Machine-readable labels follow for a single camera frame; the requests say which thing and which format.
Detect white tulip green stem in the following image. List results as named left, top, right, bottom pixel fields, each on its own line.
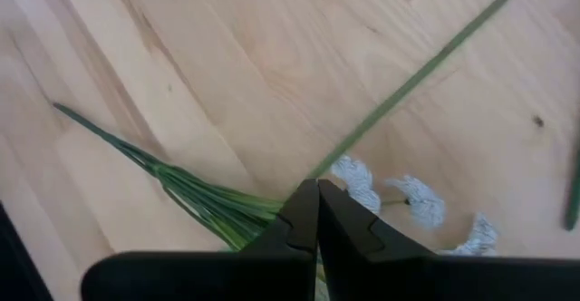
left=564, top=123, right=580, bottom=233

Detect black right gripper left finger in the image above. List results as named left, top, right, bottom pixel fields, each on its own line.
left=80, top=177, right=321, bottom=301

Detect red tulip long green stem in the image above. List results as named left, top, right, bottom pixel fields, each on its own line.
left=307, top=0, right=517, bottom=180

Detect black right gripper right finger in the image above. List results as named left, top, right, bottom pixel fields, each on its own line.
left=316, top=178, right=580, bottom=301

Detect white flower bunch green stems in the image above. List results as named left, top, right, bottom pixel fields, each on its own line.
left=52, top=102, right=499, bottom=257

